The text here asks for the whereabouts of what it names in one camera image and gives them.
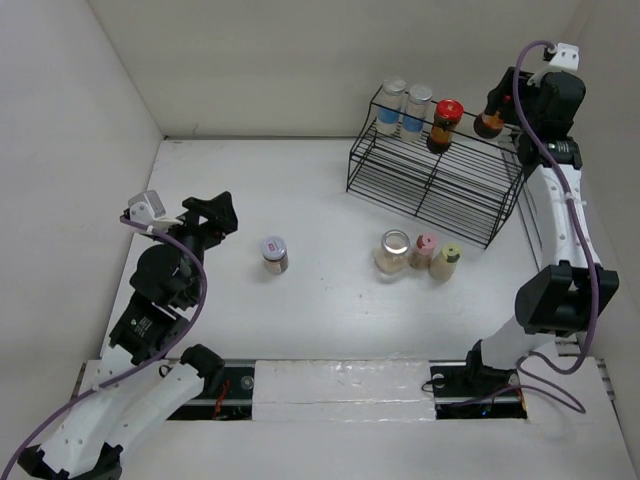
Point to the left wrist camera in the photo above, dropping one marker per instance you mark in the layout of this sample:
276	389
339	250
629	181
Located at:
145	208

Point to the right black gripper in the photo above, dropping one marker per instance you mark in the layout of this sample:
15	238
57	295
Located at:
497	94

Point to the white lid spice jar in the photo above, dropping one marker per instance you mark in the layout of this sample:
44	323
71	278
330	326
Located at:
275	254

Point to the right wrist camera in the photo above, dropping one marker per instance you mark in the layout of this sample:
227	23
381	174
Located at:
561	57

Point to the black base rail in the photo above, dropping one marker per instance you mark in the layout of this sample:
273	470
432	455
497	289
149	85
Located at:
232	401

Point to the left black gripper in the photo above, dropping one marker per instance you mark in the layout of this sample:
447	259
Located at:
221	217

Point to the red lid sauce jar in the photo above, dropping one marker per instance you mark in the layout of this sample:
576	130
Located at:
448	114
488	126

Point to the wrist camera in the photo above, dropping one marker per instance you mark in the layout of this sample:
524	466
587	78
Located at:
145	208
561	57

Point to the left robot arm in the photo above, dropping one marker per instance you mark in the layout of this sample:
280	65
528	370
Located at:
88	437

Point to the pink lid spice bottle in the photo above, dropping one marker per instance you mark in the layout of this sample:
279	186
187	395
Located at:
423	251

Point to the silver lid blue label shaker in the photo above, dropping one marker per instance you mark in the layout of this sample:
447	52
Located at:
390	100

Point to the black wire rack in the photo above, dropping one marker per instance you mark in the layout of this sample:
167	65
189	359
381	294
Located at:
469	191

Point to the round glass jar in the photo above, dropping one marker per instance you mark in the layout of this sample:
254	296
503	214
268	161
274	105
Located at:
391	255

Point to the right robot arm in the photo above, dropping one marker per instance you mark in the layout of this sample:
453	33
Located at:
572	288

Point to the yellow lid spice bottle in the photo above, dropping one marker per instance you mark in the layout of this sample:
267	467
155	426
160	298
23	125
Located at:
444	264

